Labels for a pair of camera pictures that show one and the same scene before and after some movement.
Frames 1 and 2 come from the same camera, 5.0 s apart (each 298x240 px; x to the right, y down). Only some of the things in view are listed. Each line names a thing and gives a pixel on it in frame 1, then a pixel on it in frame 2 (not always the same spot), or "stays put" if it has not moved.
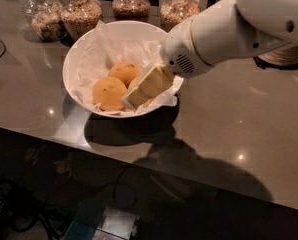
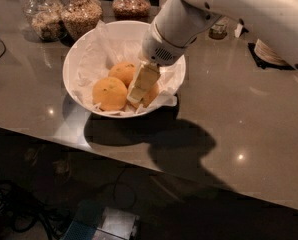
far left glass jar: (43, 14) stays put
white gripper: (179, 51) to (159, 48)
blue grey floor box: (95, 221) stays put
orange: (126, 71) stays put
